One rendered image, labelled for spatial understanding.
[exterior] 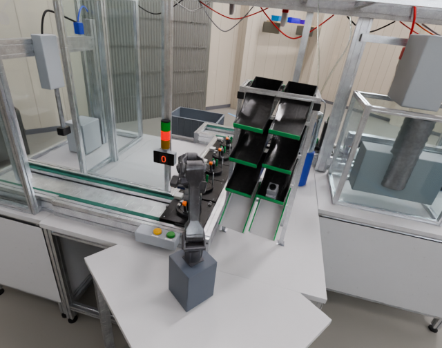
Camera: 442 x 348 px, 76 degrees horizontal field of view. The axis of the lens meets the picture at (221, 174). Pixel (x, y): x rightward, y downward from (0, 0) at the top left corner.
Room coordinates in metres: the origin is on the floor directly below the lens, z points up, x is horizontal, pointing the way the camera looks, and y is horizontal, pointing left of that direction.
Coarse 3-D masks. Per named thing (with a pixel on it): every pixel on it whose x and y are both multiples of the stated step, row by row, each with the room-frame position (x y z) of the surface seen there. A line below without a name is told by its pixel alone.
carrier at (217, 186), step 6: (204, 180) 1.50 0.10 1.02; (210, 180) 1.60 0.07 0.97; (210, 186) 1.49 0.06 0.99; (216, 186) 1.53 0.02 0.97; (222, 186) 1.54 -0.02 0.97; (180, 192) 1.42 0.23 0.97; (210, 192) 1.46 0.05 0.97; (216, 192) 1.47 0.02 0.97; (204, 198) 1.38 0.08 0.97; (210, 198) 1.39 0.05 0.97; (216, 198) 1.40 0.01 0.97
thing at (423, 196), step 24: (360, 120) 1.74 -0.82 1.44; (384, 120) 1.65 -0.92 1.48; (408, 120) 1.62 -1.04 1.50; (360, 144) 1.66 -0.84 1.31; (384, 144) 1.64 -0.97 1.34; (432, 144) 1.59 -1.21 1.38; (336, 168) 1.91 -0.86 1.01; (360, 168) 1.65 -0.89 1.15; (384, 168) 1.63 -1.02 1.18; (432, 168) 1.58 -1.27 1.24; (360, 192) 1.64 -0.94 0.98; (384, 192) 1.62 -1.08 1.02; (408, 192) 1.59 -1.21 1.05; (432, 192) 1.57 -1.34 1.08; (432, 216) 1.55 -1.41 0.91
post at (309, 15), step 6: (312, 12) 2.22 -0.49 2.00; (306, 18) 2.22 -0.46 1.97; (312, 18) 2.22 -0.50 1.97; (306, 24) 2.22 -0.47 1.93; (306, 30) 2.23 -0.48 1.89; (306, 36) 2.22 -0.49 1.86; (300, 42) 2.22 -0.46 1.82; (306, 42) 2.22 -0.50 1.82; (300, 48) 2.22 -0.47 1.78; (300, 54) 2.23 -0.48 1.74; (300, 60) 2.22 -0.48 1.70; (300, 66) 2.22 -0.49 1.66; (294, 72) 2.22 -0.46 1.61; (294, 78) 2.22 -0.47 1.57
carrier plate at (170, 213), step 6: (174, 204) 1.29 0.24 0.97; (204, 204) 1.32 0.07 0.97; (168, 210) 1.23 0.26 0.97; (174, 210) 1.24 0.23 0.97; (204, 210) 1.27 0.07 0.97; (210, 210) 1.28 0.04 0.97; (162, 216) 1.17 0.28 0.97; (168, 216) 1.18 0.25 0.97; (174, 216) 1.19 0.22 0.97; (180, 216) 1.19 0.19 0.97; (204, 216) 1.21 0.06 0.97; (168, 222) 1.15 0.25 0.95; (174, 222) 1.14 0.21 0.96; (180, 222) 1.14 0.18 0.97; (204, 222) 1.16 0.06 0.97
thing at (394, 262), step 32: (320, 192) 1.80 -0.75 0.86; (320, 224) 1.57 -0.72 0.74; (352, 224) 1.53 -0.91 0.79; (384, 224) 1.49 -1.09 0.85; (416, 224) 1.52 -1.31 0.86; (352, 256) 1.52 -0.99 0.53; (384, 256) 1.48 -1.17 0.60; (416, 256) 1.45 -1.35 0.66; (352, 288) 1.50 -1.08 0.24; (384, 288) 1.46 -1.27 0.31; (416, 288) 1.43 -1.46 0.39
